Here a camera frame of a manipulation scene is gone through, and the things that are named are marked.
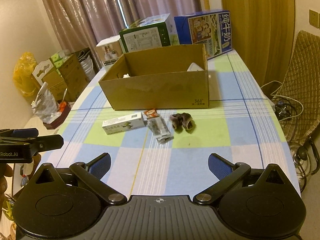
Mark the yellow plastic bag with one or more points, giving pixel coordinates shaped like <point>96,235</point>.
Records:
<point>22,74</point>

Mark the white ointment carton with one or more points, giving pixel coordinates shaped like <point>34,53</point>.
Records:
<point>123,123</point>

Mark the beige wall socket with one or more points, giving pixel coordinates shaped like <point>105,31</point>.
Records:
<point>314,18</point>

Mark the pinkish brown curtain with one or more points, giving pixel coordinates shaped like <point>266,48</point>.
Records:
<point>80,24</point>

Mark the clear printed snack packet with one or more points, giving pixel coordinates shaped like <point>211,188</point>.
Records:
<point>160,130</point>

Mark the person's left hand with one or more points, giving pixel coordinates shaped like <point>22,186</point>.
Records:
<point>8,172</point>

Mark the white square night light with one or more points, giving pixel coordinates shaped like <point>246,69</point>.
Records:
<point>194,68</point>

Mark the blue milk carton box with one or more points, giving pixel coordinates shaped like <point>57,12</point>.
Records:
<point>211,28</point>

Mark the stacked cardboard boxes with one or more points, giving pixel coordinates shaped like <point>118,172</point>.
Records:
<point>65,77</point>

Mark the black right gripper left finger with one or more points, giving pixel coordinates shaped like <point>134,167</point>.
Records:
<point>90,175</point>

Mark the dark furry hair clip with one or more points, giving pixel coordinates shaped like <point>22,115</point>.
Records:
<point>182,120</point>

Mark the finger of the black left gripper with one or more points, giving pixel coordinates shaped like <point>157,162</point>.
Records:
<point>34,144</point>
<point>19,133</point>

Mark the checked plastic tablecloth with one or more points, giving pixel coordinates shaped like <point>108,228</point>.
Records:
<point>239,125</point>

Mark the white crumpled plastic bag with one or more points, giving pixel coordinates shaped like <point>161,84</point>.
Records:
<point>45,106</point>

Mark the small red snack packet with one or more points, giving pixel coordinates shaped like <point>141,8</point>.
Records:
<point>151,113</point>

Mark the white product box with photo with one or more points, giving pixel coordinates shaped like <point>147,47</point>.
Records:
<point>109,50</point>

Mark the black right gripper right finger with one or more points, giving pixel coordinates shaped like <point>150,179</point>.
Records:
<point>229,175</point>

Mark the green milk carton box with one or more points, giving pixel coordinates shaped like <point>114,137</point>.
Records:
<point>151,32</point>

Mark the brown cardboard box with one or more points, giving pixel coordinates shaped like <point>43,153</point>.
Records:
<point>158,79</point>

